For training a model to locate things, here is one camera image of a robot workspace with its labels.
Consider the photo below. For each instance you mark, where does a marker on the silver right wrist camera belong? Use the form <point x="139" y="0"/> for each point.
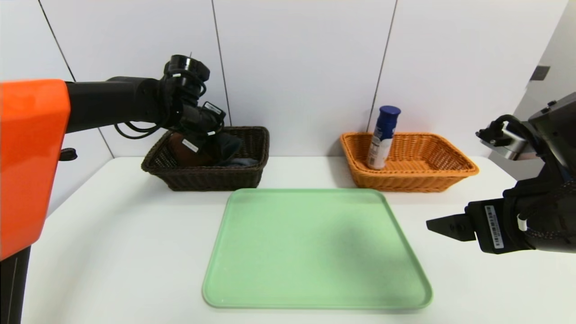
<point x="506" y="139"/>

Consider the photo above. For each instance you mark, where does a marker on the brown towel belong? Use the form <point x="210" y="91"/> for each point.
<point x="180" y="150"/>

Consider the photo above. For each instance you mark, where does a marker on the grey towel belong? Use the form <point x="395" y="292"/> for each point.
<point x="245" y="162"/>

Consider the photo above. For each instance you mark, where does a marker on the black soft glasses case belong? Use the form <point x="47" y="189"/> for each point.
<point x="227" y="146"/>

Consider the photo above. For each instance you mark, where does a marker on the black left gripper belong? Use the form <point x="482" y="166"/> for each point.
<point x="192" y="147"/>

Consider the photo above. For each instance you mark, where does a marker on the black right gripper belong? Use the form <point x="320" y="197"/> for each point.
<point x="491" y="226"/>

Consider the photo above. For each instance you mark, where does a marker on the dark brown wicker basket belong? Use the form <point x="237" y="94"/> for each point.
<point x="211" y="180"/>

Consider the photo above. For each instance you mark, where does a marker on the orange wicker basket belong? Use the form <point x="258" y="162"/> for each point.
<point x="414" y="175"/>

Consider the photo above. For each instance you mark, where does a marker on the green plastic tray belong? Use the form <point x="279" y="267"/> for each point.
<point x="315" y="261"/>

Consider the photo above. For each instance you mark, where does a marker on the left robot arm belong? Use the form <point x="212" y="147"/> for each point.
<point x="67" y="126"/>

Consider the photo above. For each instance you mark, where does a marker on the dark wall bracket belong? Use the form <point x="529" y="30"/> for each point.
<point x="539" y="73"/>

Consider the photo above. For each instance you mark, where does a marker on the blue capped white bottle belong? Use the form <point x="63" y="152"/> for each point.
<point x="382" y="135"/>

